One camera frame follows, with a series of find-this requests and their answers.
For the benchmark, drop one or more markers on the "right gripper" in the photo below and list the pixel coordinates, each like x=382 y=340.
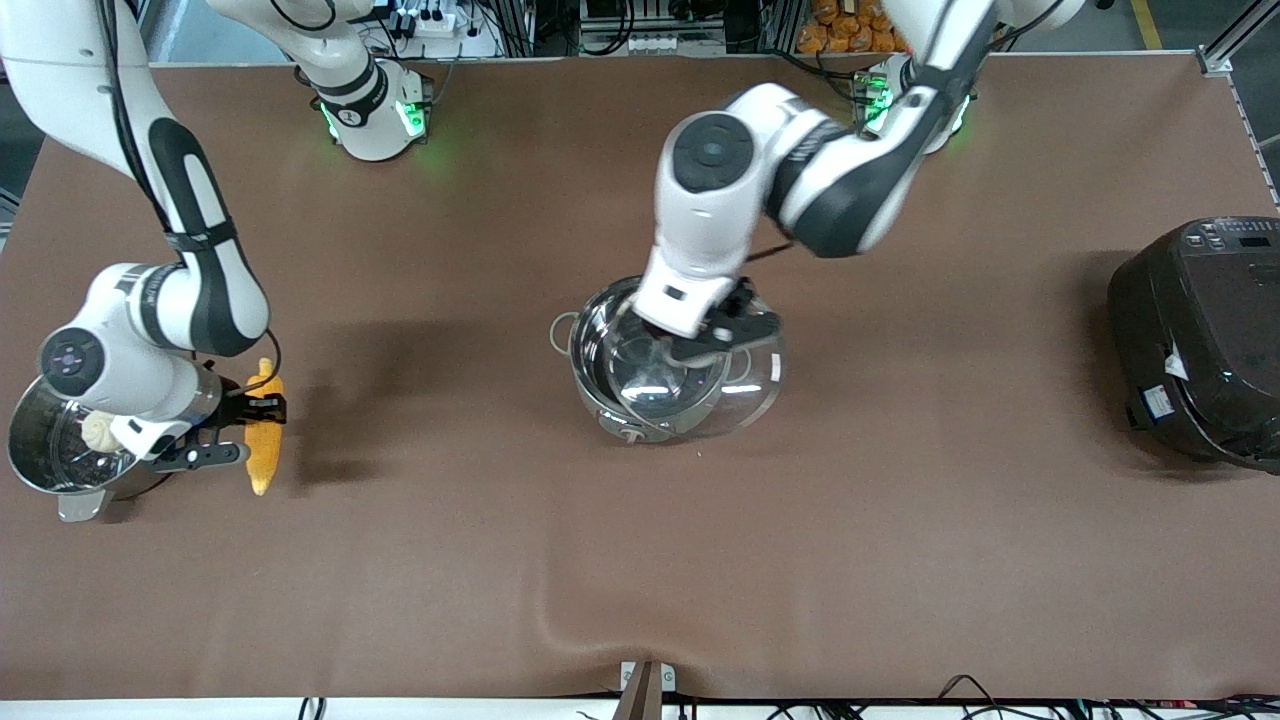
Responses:
x=232 y=409

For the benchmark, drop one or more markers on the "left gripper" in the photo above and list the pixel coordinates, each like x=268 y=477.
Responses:
x=741 y=301

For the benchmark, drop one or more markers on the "yellow corn cob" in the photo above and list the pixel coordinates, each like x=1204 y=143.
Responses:
x=264 y=455

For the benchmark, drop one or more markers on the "glass pot lid with knob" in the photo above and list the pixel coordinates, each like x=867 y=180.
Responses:
x=745 y=395

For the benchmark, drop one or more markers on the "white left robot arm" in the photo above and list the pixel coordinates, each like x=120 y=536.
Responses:
x=830 y=180

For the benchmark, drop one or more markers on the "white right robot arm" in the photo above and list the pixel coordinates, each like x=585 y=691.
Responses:
x=200 y=250

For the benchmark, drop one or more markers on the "steel electric cooking pot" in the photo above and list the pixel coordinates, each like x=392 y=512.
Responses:
x=600 y=400

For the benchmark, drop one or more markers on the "steel steamer pot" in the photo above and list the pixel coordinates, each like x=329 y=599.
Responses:
x=50 y=460

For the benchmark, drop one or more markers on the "white steamed bun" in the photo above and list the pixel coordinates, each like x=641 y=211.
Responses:
x=96 y=430

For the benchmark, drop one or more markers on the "brown table mat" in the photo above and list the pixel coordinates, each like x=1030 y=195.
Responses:
x=640 y=560

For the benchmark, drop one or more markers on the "white power strip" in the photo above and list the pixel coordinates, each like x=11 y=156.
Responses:
x=652 y=43
x=432 y=22

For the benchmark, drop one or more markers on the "bag of orange buns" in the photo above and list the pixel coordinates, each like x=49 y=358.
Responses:
x=850 y=30

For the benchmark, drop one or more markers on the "black rice cooker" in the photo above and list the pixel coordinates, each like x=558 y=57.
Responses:
x=1200 y=340

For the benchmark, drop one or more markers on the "metal table edge bracket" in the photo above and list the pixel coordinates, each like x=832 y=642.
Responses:
x=647 y=688

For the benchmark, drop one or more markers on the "metal corner bracket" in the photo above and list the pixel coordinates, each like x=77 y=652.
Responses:
x=1214 y=60

